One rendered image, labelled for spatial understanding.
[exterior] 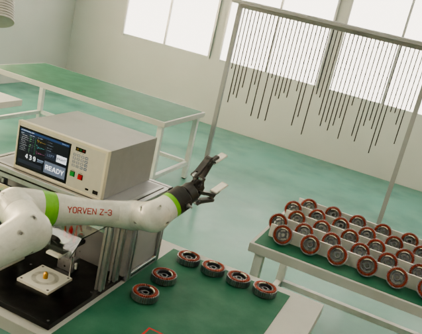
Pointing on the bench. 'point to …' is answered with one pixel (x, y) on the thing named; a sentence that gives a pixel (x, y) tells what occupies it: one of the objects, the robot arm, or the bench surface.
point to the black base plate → (42, 299)
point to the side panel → (142, 252)
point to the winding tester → (95, 153)
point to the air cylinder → (67, 263)
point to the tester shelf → (2, 165)
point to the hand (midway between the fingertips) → (222, 170)
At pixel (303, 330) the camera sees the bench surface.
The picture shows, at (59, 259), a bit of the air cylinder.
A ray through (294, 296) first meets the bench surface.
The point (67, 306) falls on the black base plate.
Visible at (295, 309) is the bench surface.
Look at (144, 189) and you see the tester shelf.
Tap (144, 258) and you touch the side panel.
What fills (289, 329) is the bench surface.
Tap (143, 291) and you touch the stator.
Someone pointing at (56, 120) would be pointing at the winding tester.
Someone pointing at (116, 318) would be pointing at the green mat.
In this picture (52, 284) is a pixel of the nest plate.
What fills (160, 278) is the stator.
